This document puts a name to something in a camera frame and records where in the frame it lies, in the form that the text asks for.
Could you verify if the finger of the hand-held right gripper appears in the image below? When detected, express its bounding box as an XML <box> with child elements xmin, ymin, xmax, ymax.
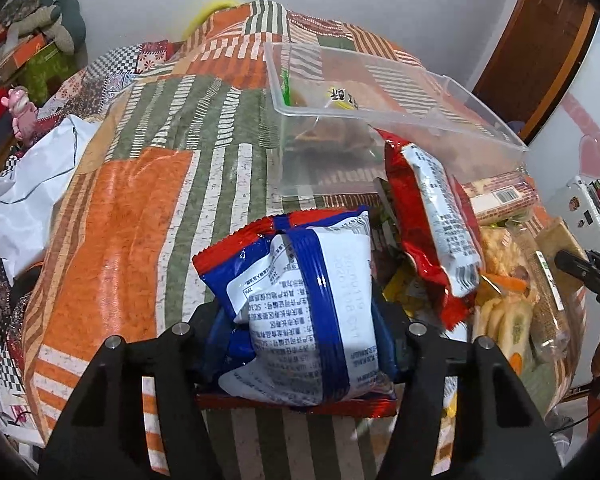
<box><xmin>554</xmin><ymin>249</ymin><xmax>600</xmax><ymax>311</ymax></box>

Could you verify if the white plastic bag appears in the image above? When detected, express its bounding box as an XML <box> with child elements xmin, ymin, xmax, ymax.
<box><xmin>0</xmin><ymin>115</ymin><xmax>98</xmax><ymax>286</ymax></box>

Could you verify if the green box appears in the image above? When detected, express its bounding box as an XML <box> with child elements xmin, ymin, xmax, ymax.
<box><xmin>17</xmin><ymin>42</ymin><xmax>81</xmax><ymax>106</ymax></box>

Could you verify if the clear cracker pack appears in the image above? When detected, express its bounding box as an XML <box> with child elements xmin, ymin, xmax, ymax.
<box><xmin>472</xmin><ymin>225</ymin><xmax>543</xmax><ymax>381</ymax></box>

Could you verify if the pink toy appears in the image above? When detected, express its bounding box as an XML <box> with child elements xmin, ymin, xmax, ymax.
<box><xmin>7</xmin><ymin>87</ymin><xmax>41</xmax><ymax>141</ymax></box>

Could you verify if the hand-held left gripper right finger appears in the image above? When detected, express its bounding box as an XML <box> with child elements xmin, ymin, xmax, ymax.
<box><xmin>370</xmin><ymin>280</ymin><xmax>563</xmax><ymax>480</ymax></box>

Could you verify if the clear plastic container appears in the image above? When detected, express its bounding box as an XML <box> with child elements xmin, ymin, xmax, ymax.
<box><xmin>264</xmin><ymin>41</ymin><xmax>530</xmax><ymax>201</ymax></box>

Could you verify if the orange box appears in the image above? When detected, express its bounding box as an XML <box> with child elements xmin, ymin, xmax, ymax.
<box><xmin>0</xmin><ymin>35</ymin><xmax>56</xmax><ymax>81</ymax></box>

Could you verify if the blue white snack packet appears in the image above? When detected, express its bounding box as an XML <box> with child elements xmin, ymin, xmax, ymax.
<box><xmin>192</xmin><ymin>205</ymin><xmax>398</xmax><ymax>418</ymax></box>

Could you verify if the white refrigerator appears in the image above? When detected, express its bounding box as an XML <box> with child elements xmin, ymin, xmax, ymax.
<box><xmin>520</xmin><ymin>20</ymin><xmax>600</xmax><ymax>391</ymax></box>

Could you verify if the pale green snack pack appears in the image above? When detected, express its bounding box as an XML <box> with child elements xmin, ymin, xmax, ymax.
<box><xmin>517</xmin><ymin>355</ymin><xmax>558</xmax><ymax>416</ymax></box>

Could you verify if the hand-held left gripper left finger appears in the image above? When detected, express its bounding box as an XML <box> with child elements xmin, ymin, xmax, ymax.
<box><xmin>39</xmin><ymin>302</ymin><xmax>253</xmax><ymax>480</ymax></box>

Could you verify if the grey stuffed toy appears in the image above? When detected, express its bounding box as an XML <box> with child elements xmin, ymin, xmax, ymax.
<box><xmin>0</xmin><ymin>0</ymin><xmax>87</xmax><ymax>56</ymax></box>

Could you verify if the brick pattern cracker roll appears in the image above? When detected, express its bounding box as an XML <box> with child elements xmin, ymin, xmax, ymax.
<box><xmin>462</xmin><ymin>171</ymin><xmax>537</xmax><ymax>226</ymax></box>

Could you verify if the red snack packet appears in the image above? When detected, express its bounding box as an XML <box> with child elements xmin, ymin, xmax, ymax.
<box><xmin>375</xmin><ymin>129</ymin><xmax>485</xmax><ymax>331</ymax></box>

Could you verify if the wooden door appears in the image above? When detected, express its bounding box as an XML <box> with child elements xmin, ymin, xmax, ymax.
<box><xmin>472</xmin><ymin>0</ymin><xmax>600</xmax><ymax>141</ymax></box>

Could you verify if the yellow object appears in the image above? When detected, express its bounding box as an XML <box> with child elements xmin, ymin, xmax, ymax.
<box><xmin>185</xmin><ymin>0</ymin><xmax>241</xmax><ymax>41</ymax></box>

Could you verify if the brown wafer pack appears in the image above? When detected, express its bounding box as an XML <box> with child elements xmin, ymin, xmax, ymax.
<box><xmin>522</xmin><ymin>217</ymin><xmax>588</xmax><ymax>361</ymax></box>

